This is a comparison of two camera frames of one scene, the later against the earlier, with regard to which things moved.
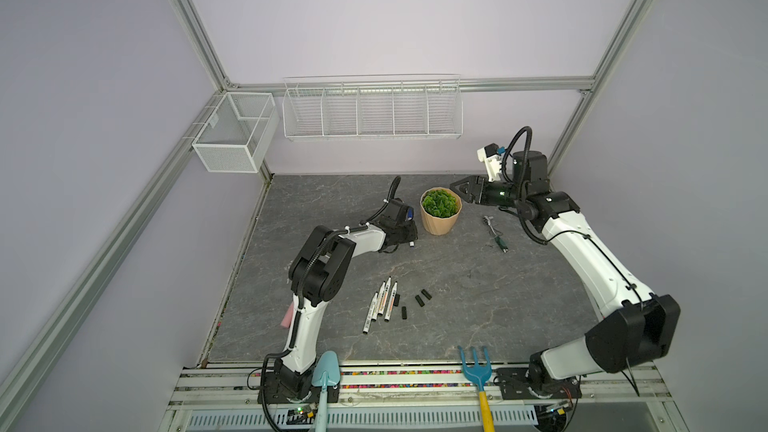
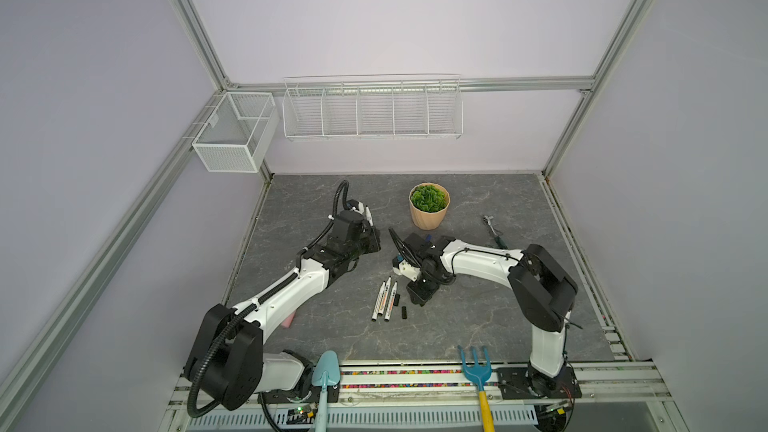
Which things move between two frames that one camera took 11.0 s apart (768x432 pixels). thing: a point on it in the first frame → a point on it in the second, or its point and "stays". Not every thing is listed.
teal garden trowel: x=325 y=374 stays
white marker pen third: x=385 y=296 stays
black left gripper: x=413 y=234 → x=372 y=234
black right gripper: x=474 y=184 → x=419 y=296
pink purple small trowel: x=288 y=318 stays
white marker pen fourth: x=391 y=302 stays
